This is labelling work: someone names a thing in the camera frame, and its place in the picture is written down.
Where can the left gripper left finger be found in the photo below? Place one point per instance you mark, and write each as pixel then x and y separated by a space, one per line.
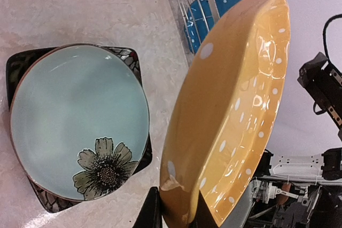
pixel 150 213

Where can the aluminium front frame rail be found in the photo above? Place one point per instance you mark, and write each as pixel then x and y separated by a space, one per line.
pixel 293 191

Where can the metal wire dish rack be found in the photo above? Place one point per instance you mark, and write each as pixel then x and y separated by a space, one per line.
pixel 179 8

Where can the orange polka dot plate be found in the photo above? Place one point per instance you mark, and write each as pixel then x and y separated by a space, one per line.
pixel 225 111

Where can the blue polka dot plate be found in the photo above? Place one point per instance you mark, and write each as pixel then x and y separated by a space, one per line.
pixel 200 20

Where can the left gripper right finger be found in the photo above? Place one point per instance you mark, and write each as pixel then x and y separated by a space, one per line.
pixel 203 217

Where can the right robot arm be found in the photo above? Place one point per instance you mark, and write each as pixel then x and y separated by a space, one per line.
pixel 322 80

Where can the light green floral plate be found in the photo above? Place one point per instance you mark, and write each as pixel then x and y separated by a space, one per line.
pixel 79 121

